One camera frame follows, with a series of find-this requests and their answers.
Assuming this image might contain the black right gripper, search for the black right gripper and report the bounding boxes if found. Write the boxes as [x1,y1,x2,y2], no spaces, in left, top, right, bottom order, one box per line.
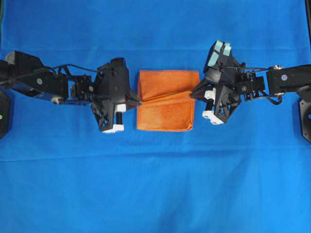
[190,40,265,124]

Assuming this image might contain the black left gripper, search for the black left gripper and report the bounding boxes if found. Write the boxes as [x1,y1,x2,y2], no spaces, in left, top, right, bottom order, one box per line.
[70,58,142,133]

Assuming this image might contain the orange towel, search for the orange towel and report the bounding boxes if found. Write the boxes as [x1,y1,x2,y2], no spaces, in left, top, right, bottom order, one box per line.
[137,70,200,132]

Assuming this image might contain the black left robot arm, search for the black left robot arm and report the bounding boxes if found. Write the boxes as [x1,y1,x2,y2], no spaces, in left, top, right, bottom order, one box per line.
[0,51,141,133]

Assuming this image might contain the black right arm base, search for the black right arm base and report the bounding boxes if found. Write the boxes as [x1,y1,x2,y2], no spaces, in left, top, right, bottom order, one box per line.
[292,99,311,146]

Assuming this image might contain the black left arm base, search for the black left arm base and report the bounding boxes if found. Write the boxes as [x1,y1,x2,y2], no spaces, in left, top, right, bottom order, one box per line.
[0,87,15,139]

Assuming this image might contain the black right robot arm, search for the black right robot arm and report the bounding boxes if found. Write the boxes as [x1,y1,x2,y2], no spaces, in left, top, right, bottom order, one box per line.
[190,40,311,125]

